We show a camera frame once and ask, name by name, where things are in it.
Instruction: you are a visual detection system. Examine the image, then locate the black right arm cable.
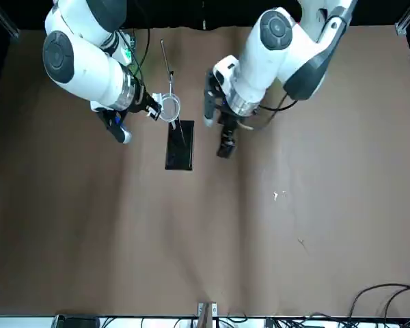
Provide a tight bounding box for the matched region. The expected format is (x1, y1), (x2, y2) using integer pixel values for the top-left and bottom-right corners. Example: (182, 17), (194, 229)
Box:
(132, 29), (152, 85)

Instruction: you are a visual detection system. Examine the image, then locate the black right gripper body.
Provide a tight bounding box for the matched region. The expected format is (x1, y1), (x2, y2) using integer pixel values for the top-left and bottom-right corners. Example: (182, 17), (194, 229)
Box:
(126, 77), (155, 115)

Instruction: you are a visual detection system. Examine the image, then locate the long black looping cable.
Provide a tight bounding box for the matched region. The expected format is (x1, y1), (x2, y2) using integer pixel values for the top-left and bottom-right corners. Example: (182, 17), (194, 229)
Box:
(348, 282), (410, 320)

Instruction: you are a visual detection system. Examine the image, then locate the black desk device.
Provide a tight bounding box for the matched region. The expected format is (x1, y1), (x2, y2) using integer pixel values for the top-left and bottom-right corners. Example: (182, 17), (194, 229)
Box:
(53, 313), (100, 328)

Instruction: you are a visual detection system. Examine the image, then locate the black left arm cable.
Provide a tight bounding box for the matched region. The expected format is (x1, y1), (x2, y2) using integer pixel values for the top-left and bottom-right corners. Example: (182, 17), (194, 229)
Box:
(237, 91), (299, 133)

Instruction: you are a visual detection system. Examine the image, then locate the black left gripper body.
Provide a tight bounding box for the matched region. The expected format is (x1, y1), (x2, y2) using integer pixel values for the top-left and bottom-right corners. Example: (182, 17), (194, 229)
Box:
(219, 111), (243, 135)

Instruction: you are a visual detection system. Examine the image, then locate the black desk cable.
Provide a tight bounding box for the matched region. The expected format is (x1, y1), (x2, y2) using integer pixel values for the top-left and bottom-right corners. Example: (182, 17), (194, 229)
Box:
(383, 288), (410, 320)

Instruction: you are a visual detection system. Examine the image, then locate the black base metal ring stand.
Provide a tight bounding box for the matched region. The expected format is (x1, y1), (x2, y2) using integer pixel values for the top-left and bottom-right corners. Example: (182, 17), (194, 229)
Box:
(159, 39), (195, 171)

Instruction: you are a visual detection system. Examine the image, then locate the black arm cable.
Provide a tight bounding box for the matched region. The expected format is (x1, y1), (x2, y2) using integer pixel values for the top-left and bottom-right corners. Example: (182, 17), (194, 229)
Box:
(132, 29), (152, 85)
(237, 91), (299, 133)

